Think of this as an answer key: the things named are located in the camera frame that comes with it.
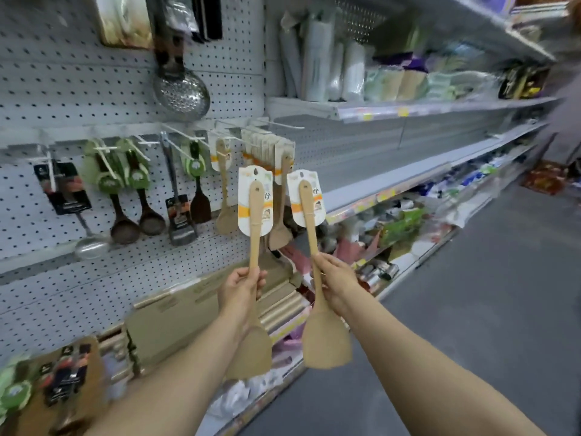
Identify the person's left hand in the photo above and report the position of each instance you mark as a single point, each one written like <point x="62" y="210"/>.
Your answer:
<point x="238" y="299"/>

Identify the person's right hand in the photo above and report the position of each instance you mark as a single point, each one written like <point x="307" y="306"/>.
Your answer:
<point x="340" y="283"/>

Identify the wooden spatulas bunch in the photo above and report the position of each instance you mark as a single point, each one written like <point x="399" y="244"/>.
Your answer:
<point x="279" y="238"/>

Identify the dark wooden spatula green card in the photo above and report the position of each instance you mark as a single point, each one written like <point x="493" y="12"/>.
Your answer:
<point x="200" y="211"/>

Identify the small steel ladle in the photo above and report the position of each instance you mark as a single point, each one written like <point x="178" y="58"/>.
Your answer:
<point x="91" y="248"/>

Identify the bundle of carded steel utensils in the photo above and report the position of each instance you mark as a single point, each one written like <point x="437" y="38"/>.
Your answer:
<point x="63" y="381"/>

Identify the person's left forearm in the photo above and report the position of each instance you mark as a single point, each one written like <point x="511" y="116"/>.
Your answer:
<point x="172" y="390"/>

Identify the person's right forearm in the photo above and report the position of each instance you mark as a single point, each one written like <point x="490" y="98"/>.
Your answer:
<point x="431" y="376"/>

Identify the grey store shelf unit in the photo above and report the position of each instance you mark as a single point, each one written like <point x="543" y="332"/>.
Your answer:
<point x="386" y="149"/>

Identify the flat cardboard box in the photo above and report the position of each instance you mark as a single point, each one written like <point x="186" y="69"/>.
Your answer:
<point x="181" y="313"/>

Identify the pink plastic basin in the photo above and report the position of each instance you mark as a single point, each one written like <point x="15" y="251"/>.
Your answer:
<point x="290" y="340"/>

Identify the row of red yellow labels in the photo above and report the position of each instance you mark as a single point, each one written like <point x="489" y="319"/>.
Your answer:
<point x="363" y="205"/>

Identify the assorted packaged goods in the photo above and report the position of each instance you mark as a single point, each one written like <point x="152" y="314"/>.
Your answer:
<point x="399" y="227"/>

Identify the row of green beige packs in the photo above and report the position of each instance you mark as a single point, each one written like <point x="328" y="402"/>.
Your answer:
<point x="408" y="86"/>

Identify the large steel skimmer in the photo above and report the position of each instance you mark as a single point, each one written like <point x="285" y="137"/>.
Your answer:
<point x="181" y="97"/>

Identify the slim white roll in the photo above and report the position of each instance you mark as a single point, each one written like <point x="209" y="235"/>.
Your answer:
<point x="336" y="72"/>

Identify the thick white roll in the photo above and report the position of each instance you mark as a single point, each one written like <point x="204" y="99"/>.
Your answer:
<point x="354" y="72"/>

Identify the slim grey cup pack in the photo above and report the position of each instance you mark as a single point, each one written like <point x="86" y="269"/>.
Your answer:
<point x="290" y="58"/>

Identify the purple box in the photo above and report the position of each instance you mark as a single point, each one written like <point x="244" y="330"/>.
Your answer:
<point x="408" y="63"/>

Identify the red carton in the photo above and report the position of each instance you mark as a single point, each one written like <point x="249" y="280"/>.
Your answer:
<point x="544" y="177"/>

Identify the clear pack green insert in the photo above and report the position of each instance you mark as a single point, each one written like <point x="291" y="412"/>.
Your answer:
<point x="179" y="13"/>

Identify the white knife in package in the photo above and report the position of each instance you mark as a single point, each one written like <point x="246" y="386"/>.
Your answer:
<point x="122" y="22"/>

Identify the large purple bin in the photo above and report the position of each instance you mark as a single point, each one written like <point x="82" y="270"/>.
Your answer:
<point x="497" y="3"/>

